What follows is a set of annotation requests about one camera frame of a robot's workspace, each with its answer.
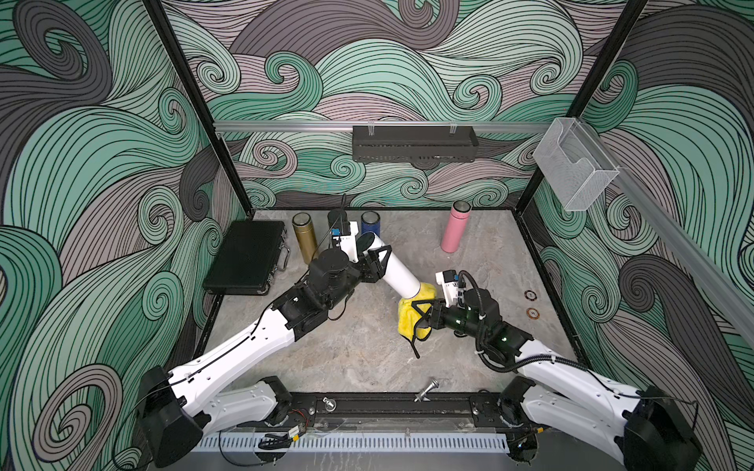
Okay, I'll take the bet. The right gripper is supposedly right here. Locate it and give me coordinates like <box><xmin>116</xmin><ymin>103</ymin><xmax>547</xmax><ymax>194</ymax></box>
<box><xmin>411</xmin><ymin>297</ymin><xmax>486</xmax><ymax>343</ymax></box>

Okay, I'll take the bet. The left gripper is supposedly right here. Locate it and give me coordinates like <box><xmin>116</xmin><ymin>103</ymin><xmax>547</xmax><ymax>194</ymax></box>
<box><xmin>317</xmin><ymin>245</ymin><xmax>386</xmax><ymax>314</ymax></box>

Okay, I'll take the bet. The gold thermos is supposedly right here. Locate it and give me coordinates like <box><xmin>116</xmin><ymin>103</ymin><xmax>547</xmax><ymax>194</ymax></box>
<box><xmin>292</xmin><ymin>212</ymin><xmax>318</xmax><ymax>265</ymax></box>

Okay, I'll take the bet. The black thermos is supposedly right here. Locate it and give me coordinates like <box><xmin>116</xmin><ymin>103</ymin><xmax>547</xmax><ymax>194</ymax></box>
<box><xmin>327</xmin><ymin>209</ymin><xmax>350</xmax><ymax>234</ymax></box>

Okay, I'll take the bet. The white thermos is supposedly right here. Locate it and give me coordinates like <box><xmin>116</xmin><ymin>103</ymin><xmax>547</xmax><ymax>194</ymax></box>
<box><xmin>357</xmin><ymin>233</ymin><xmax>421</xmax><ymax>299</ymax></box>

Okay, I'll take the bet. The blue thermos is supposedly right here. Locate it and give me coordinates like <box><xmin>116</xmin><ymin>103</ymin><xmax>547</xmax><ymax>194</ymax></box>
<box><xmin>361</xmin><ymin>211</ymin><xmax>381</xmax><ymax>237</ymax></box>

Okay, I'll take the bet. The yellow cleaning cloth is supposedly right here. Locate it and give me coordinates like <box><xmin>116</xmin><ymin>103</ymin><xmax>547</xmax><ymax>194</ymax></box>
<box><xmin>398</xmin><ymin>283</ymin><xmax>437</xmax><ymax>359</ymax></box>

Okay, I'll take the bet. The pink thermos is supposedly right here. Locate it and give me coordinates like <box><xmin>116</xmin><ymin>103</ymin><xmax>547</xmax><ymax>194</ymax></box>
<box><xmin>441</xmin><ymin>200</ymin><xmax>471</xmax><ymax>253</ymax></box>

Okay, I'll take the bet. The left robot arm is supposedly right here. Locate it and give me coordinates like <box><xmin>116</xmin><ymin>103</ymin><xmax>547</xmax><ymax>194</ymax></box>
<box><xmin>135</xmin><ymin>245</ymin><xmax>392</xmax><ymax>468</ymax></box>

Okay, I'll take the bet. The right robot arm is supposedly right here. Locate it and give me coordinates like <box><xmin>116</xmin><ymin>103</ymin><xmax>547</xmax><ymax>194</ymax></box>
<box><xmin>412</xmin><ymin>290</ymin><xmax>702</xmax><ymax>470</ymax></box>

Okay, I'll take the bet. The black case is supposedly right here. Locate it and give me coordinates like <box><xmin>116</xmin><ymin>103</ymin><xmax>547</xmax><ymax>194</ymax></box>
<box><xmin>202</xmin><ymin>220</ymin><xmax>291</xmax><ymax>296</ymax></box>

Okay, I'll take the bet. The silver bolt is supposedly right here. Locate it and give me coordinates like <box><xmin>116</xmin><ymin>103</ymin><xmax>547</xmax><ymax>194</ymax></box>
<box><xmin>414</xmin><ymin>379</ymin><xmax>440</xmax><ymax>403</ymax></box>

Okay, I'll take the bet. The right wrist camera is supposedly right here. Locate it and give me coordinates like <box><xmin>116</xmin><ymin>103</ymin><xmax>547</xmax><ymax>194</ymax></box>
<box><xmin>435</xmin><ymin>270</ymin><xmax>465</xmax><ymax>308</ymax></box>

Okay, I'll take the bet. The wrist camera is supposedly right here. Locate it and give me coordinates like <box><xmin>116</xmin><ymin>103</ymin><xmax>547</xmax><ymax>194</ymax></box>
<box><xmin>331</xmin><ymin>219</ymin><xmax>359</xmax><ymax>262</ymax></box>
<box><xmin>435</xmin><ymin>270</ymin><xmax>465</xmax><ymax>308</ymax></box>

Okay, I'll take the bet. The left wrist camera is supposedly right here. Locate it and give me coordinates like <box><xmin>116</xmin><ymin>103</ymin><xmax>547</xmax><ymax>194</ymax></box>
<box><xmin>331</xmin><ymin>219</ymin><xmax>359</xmax><ymax>262</ymax></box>

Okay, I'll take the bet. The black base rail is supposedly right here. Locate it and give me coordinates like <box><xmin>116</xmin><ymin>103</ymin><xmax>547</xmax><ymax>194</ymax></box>
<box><xmin>277</xmin><ymin>390</ymin><xmax>554</xmax><ymax>430</ymax></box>

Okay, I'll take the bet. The black wall shelf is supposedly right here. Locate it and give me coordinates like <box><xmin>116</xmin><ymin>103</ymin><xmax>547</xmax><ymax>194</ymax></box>
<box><xmin>351</xmin><ymin>125</ymin><xmax>479</xmax><ymax>163</ymax></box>

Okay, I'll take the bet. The aluminium wall rail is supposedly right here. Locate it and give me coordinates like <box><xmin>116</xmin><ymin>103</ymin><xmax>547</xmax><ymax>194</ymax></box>
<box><xmin>213</xmin><ymin>120</ymin><xmax>552</xmax><ymax>137</ymax></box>

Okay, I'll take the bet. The white slotted cable duct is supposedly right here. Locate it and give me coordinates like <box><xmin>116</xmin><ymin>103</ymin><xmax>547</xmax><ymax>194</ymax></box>
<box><xmin>192</xmin><ymin>432</ymin><xmax>510</xmax><ymax>455</ymax></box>

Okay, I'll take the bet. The clear plastic wall holder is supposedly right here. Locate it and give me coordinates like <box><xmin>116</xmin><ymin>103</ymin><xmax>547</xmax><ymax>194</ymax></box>
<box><xmin>533</xmin><ymin>118</ymin><xmax>620</xmax><ymax>212</ymax></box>

